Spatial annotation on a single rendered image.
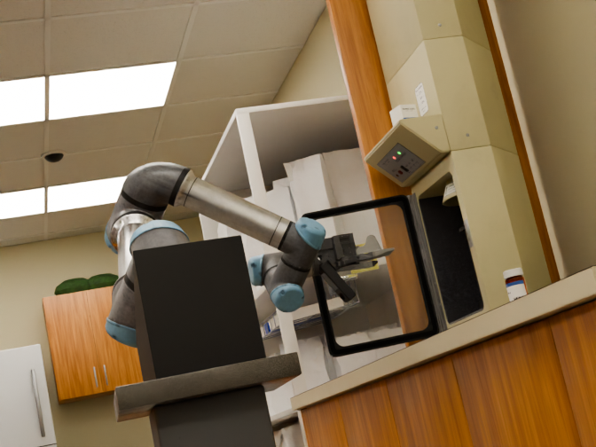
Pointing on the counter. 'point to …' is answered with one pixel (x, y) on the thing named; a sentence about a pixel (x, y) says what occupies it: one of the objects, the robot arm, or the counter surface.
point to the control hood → (423, 133)
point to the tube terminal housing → (475, 161)
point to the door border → (417, 272)
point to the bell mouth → (450, 194)
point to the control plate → (400, 162)
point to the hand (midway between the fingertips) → (387, 258)
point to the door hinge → (427, 262)
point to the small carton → (403, 113)
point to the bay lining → (450, 257)
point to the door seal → (419, 270)
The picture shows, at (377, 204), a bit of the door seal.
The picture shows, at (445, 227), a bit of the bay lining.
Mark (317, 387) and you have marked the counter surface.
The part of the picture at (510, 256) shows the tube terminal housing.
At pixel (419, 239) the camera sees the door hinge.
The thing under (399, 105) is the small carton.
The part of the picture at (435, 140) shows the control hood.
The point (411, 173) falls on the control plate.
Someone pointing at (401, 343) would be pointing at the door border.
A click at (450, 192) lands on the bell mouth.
